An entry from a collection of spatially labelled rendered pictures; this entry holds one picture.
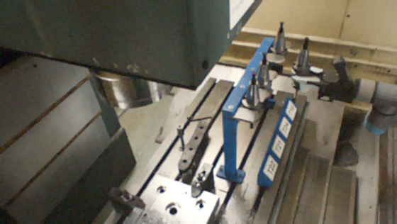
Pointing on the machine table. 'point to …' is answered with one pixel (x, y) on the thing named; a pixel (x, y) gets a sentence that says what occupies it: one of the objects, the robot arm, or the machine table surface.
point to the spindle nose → (127, 90)
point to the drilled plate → (174, 188)
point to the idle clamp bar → (185, 164)
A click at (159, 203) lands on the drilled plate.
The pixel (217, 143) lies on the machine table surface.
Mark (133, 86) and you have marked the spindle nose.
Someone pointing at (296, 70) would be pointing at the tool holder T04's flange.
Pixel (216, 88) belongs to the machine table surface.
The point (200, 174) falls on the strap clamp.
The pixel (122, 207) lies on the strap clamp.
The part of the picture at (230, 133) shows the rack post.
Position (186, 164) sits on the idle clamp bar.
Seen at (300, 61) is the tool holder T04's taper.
